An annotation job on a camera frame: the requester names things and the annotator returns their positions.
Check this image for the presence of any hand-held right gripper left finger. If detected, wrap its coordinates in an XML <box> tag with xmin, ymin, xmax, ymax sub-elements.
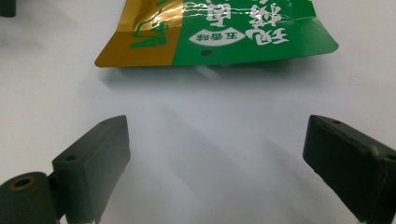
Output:
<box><xmin>51</xmin><ymin>114</ymin><xmax>132</xmax><ymax>224</ymax></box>

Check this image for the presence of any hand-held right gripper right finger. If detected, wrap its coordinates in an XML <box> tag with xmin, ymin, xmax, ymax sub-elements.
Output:
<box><xmin>303</xmin><ymin>114</ymin><xmax>396</xmax><ymax>224</ymax></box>

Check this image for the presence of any green and gold snack packet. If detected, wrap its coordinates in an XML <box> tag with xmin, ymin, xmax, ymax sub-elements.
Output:
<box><xmin>94</xmin><ymin>0</ymin><xmax>340</xmax><ymax>68</ymax></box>

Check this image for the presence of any dark object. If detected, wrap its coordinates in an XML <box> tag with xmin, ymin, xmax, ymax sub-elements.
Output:
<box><xmin>0</xmin><ymin>0</ymin><xmax>17</xmax><ymax>18</ymax></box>

